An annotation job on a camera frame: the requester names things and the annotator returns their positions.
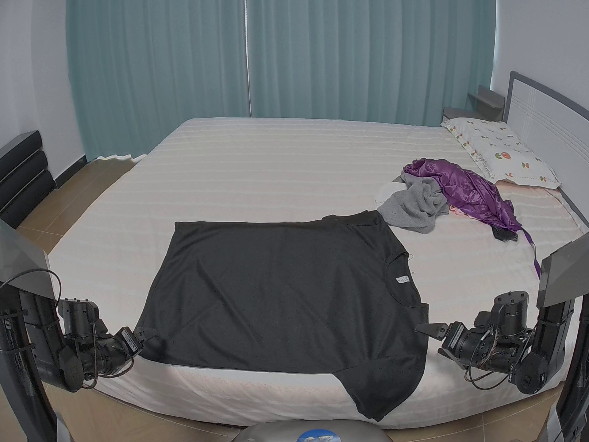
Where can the grey bedside table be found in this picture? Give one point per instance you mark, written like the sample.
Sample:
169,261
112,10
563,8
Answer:
487,101

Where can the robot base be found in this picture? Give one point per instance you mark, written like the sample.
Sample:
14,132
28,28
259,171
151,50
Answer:
276,433

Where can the white garment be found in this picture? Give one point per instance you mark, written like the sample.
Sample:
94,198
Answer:
386,191

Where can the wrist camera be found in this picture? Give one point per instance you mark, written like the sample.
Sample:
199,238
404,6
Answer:
130,342
453,337

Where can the white printed pillow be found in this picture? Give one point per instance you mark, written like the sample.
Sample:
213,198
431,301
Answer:
501,150

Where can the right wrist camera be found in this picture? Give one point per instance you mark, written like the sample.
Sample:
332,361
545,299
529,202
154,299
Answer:
453,337

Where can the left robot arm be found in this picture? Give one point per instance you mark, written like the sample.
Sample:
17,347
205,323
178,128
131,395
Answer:
27,339

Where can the purple satin garment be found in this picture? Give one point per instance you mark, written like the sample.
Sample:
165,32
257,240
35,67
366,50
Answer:
469,191

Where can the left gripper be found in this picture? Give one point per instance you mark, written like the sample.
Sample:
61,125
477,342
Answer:
114,352

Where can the blue-green curtain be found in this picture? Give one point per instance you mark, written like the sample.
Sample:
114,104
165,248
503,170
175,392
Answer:
161,62
368,39

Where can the grey garment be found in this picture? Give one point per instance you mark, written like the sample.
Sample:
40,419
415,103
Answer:
409,210

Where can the black lace garment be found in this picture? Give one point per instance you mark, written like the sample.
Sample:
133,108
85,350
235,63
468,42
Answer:
504,235

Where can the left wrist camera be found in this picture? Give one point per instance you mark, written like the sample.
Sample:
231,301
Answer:
130,342

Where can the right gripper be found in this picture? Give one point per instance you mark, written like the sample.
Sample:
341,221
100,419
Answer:
476,348

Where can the pink garment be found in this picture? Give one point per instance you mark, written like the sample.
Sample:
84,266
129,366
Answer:
458,210

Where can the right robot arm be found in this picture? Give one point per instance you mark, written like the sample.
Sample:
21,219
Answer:
552,329

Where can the black T-shirt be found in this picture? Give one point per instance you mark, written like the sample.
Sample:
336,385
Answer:
276,293

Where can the bed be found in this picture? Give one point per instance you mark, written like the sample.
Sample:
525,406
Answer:
276,168

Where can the black chest of drawers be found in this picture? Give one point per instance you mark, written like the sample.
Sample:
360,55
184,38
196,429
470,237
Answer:
23,177

